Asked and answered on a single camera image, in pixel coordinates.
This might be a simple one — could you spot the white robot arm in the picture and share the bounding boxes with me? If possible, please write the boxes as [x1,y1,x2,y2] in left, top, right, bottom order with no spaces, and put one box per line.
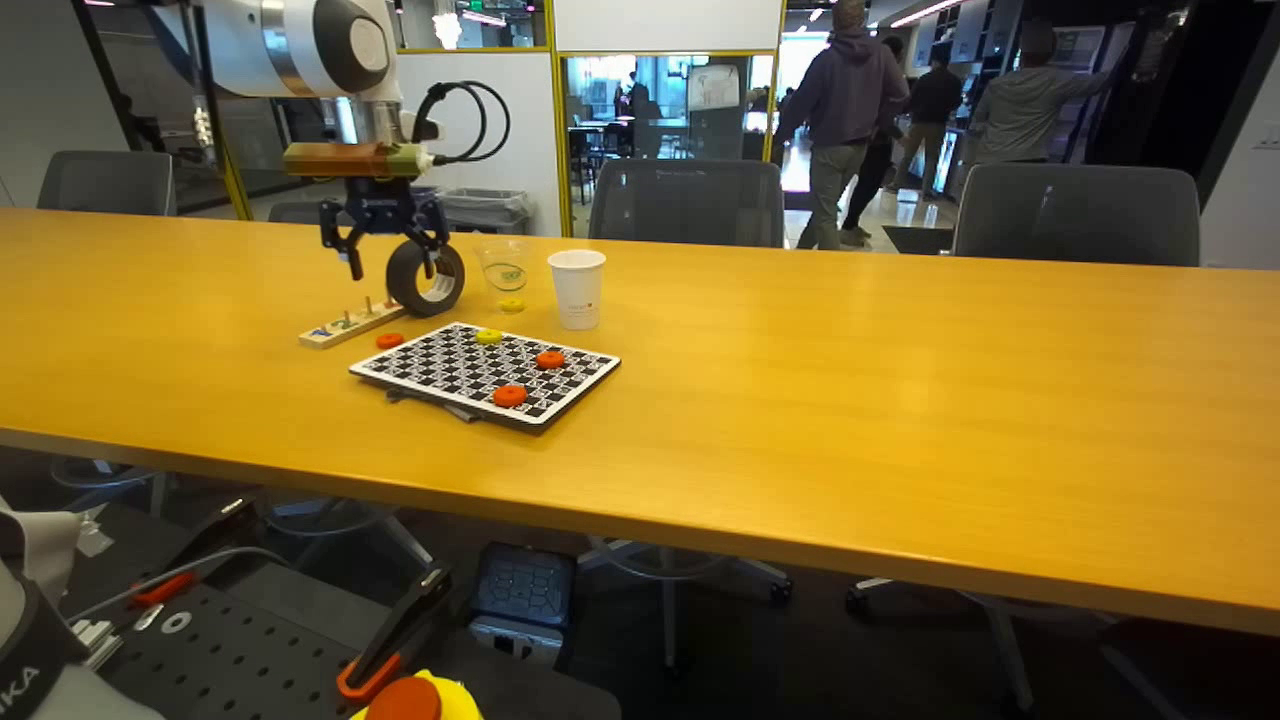
[200,0,459,288]

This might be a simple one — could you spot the wooden number puzzle board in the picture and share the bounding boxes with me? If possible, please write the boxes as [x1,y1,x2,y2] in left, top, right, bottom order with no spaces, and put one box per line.
[300,301,403,346]

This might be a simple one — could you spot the grey chair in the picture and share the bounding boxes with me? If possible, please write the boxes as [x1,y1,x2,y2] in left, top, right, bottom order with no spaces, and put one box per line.
[35,150,175,215]
[589,161,786,249]
[953,162,1200,265]

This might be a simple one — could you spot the white paper cup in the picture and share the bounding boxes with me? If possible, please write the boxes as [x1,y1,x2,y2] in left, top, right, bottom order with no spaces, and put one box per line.
[549,249,609,326]

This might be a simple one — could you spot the yellow red emergency stop button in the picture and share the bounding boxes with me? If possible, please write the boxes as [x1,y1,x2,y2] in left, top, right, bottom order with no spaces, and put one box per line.
[352,672,483,720]

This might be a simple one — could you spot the grey chair middle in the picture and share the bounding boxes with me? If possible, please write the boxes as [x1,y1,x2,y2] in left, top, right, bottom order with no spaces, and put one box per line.
[589,161,786,249]

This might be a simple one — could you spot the black perforated equipment plate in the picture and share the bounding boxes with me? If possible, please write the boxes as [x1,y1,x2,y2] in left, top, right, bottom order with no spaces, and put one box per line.
[73,548,438,720]

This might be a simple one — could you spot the grey chair far left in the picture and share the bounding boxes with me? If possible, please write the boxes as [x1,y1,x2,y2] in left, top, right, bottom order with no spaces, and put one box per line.
[35,150,175,215]

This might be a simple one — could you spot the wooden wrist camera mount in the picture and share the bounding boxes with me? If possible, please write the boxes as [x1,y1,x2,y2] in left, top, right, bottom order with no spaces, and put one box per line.
[285,142,433,180]

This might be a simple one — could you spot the grey chair far right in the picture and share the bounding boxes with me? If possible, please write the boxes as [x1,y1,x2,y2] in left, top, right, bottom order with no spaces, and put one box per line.
[953,162,1200,265]

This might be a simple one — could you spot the orange ring board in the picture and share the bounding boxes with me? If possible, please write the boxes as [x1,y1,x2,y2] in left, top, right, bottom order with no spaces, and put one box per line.
[535,346,568,372]

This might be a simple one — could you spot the black white checkered calibration board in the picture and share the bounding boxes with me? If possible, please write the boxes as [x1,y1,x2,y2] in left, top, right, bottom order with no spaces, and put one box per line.
[352,321,622,427]

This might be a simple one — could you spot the clear plastic cup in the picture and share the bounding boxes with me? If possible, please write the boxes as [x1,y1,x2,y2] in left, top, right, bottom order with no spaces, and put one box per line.
[482,241,530,310]

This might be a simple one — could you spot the orange handled black tool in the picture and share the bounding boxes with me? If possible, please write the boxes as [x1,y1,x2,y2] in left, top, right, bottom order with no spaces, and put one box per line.
[338,567,449,707]

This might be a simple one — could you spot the black tape roll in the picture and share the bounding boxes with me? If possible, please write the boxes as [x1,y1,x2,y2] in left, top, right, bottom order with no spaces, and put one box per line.
[385,241,466,317]

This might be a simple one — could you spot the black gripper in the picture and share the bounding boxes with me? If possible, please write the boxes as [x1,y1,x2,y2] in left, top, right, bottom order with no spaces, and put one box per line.
[320,180,449,284]

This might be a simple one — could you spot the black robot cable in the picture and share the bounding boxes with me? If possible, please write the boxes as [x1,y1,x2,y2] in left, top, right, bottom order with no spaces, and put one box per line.
[411,77,516,166]

